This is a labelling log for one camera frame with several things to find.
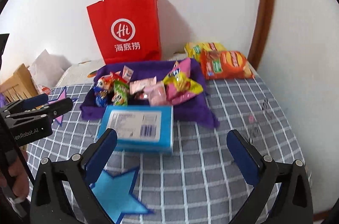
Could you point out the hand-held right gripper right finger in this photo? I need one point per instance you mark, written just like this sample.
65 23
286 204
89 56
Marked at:
243 157

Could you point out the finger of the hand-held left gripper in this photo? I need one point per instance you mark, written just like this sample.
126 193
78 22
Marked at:
58 107
37 100

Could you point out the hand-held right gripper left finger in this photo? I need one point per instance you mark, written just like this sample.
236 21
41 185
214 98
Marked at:
102 152

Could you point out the cartoon print snack packet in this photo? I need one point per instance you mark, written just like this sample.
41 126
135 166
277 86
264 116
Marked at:
100 92

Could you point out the small red snack packet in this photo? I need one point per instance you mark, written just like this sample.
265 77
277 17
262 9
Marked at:
111 77

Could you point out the green snack packet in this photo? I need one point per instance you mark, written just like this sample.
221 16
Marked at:
120 92

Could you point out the purple felt tray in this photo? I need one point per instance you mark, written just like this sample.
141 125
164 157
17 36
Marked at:
190 110

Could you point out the pink white snack packet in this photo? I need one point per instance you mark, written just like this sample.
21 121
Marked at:
143 84

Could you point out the plain pink snack packet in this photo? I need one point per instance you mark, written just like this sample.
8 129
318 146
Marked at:
157 92

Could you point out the pink and yellow snack packet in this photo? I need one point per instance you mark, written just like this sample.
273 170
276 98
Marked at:
180 71

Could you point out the person's left hand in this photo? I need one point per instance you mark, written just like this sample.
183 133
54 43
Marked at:
16 179

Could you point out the pink paper star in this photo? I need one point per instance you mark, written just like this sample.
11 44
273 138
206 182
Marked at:
62 95

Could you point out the white plastic bag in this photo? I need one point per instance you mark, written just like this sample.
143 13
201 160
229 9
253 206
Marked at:
47 67

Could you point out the white orange-print cloth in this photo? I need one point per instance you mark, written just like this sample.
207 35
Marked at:
76 72

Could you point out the blue paper star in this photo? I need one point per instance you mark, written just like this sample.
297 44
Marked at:
119 194

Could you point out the grey checked tablecloth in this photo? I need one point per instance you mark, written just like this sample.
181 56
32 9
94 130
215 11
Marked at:
198 173

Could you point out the blue cardboard box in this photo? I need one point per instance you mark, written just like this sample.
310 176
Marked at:
164 133

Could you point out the orange chips bag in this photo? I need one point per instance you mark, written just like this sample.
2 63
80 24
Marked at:
230 65

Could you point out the red paper bag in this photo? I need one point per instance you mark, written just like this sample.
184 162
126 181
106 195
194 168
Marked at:
124 14

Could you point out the yellow chips bag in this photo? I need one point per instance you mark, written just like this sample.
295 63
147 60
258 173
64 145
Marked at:
193 50

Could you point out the brown wooden door frame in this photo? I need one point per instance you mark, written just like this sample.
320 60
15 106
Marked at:
266 1

